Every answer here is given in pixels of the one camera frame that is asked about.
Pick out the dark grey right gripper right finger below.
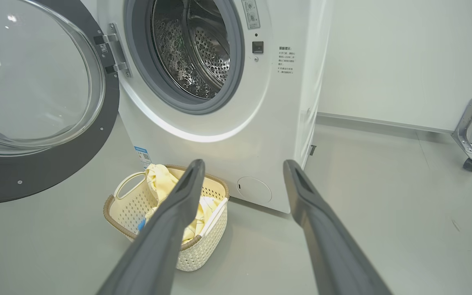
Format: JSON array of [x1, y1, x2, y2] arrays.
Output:
[[283, 159, 393, 295]]

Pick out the grey warning sticker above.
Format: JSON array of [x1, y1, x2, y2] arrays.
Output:
[[241, 0, 261, 30]]

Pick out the stainless steel washing machine drum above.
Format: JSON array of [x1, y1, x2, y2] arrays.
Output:
[[151, 0, 231, 100]]

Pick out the cream perforated laundry basket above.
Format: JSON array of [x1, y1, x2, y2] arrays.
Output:
[[103, 164, 230, 272]]

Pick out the metal washing machine door hinge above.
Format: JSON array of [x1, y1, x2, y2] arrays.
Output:
[[93, 23, 132, 78]]

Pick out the glass washing machine door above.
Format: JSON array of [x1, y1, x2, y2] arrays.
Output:
[[0, 0, 120, 206]]

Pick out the white partition panel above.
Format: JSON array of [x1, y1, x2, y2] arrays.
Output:
[[318, 0, 472, 134]]

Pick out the round drain filter cover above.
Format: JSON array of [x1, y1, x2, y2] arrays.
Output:
[[236, 176, 272, 204]]

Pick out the white front-load washing machine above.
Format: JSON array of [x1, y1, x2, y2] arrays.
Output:
[[79, 0, 335, 214]]

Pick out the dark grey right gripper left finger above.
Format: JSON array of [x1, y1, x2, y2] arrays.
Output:
[[97, 159, 206, 295]]

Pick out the blue energy label sticker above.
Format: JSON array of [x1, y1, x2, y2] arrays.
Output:
[[134, 145, 152, 169]]

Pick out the pale yellow small-print garment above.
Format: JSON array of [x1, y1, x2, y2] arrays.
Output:
[[138, 163, 181, 232]]

